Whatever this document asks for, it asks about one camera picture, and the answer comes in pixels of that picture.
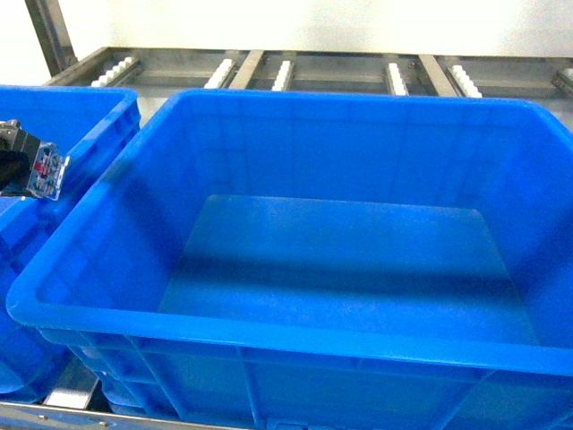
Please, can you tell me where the left blue plastic crate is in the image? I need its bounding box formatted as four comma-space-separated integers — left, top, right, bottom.
1, 86, 141, 403

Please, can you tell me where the red mushroom push button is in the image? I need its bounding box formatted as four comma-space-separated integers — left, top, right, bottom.
1, 119, 70, 201

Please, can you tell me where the steel roller rack shelf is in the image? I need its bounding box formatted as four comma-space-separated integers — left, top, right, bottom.
1, 1, 572, 429

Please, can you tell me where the large blue plastic crate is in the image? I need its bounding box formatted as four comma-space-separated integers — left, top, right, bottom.
7, 90, 572, 429

